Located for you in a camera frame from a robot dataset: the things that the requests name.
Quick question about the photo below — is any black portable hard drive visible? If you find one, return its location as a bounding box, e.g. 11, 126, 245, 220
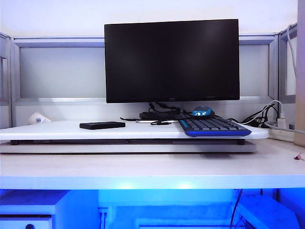
79, 121, 126, 131

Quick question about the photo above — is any black computer monitor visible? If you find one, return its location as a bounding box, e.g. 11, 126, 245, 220
104, 19, 240, 104

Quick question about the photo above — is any thin dangling cable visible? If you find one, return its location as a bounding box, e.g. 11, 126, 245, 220
230, 188, 244, 229

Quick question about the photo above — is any blue and black mouse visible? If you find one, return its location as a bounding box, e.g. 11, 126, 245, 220
192, 105, 215, 119

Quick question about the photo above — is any black monitor cable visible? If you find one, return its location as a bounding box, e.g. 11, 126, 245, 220
148, 102, 183, 114

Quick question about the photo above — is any wide aluminium partition frame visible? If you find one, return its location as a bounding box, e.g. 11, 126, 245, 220
11, 35, 280, 106

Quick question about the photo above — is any white box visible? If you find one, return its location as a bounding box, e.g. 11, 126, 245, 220
238, 194, 301, 229

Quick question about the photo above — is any black USB data cable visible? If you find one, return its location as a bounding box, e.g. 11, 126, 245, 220
149, 113, 190, 125

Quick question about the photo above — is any black adapter box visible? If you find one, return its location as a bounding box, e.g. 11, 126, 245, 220
139, 111, 182, 120

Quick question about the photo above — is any wooden post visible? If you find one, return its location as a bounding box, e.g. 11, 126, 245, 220
294, 0, 305, 146

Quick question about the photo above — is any white paper cup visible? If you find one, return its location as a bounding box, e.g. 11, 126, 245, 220
28, 111, 52, 125

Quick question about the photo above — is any white curved cable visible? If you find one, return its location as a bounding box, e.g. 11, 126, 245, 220
243, 99, 284, 125

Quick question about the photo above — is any tangled black cable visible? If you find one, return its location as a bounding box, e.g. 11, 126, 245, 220
243, 104, 280, 128

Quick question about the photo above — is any white hanging cable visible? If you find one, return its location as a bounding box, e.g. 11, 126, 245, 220
286, 23, 298, 96

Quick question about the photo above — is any black and blue keyboard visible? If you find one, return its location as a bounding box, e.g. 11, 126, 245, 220
178, 114, 253, 138

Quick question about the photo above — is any white power strip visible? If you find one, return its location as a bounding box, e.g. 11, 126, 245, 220
264, 120, 296, 143

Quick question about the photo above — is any wall socket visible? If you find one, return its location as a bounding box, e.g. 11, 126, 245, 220
98, 206, 110, 229

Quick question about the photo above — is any white drawer cabinet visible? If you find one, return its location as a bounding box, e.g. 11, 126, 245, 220
0, 189, 70, 229

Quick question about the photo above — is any white raised board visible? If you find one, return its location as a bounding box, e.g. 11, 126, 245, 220
0, 120, 270, 141

